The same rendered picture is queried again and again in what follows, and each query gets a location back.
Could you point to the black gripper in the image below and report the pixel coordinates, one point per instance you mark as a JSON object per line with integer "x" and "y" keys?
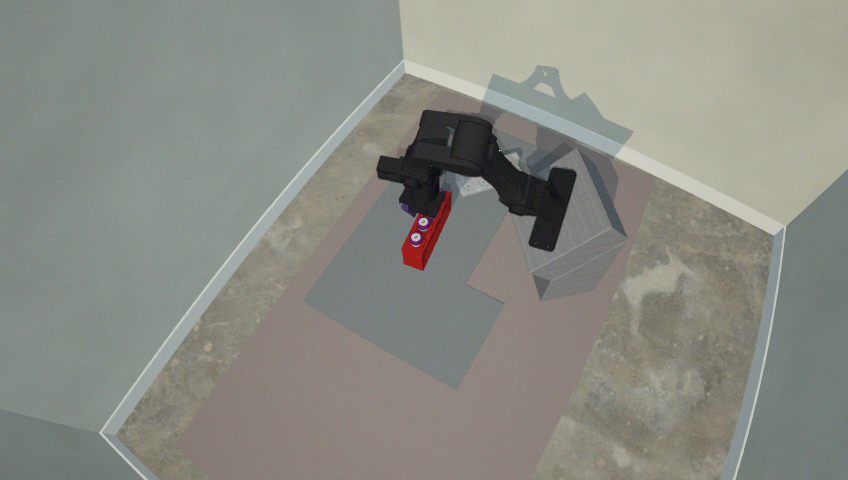
{"x": 421, "y": 203}

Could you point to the grey flat mat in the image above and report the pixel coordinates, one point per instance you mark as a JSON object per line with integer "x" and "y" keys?
{"x": 429, "y": 319}

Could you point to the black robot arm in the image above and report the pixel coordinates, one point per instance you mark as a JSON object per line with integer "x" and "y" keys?
{"x": 472, "y": 136}

